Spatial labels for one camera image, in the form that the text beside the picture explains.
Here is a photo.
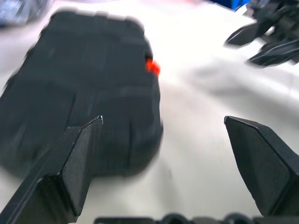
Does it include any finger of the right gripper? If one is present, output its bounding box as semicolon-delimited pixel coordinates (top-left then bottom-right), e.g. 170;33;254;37
247;41;299;68
224;22;277;47

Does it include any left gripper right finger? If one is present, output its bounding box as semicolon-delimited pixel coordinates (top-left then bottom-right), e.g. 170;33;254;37
223;115;299;217

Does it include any clear plastic bag with parts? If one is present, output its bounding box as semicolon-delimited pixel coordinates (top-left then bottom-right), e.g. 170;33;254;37
0;0;56;27

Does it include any blue fabric object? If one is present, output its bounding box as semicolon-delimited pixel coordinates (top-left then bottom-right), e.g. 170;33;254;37
231;0;252;11

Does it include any black plastic tool case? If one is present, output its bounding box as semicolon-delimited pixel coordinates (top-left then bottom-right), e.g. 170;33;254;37
0;10;164;178

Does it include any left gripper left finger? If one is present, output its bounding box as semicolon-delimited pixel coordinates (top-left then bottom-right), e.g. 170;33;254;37
0;115;104;224

